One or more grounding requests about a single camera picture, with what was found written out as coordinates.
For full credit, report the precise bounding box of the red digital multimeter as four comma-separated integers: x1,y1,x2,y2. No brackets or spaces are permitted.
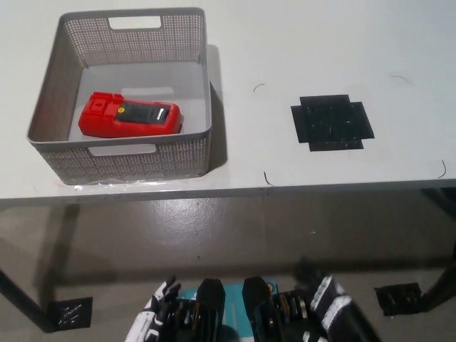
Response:
78,91,185,139

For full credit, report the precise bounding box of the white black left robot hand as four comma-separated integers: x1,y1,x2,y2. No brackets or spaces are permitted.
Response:
126,276,182,342

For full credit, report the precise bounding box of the grey perforated plastic basket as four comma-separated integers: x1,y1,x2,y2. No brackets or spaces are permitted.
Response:
26,6,214,186

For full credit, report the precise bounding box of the clear tape strip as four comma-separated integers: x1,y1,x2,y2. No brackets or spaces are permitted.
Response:
69,177,206,188

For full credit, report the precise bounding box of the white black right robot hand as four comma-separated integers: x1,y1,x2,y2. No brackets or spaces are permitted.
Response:
292,258,380,342

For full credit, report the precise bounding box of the black floor tape patch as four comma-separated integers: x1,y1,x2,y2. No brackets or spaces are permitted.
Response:
47,296,94,332
373,282,423,317

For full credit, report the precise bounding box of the black tape patch, cross shaped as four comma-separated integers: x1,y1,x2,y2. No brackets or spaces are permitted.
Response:
290,93,375,153

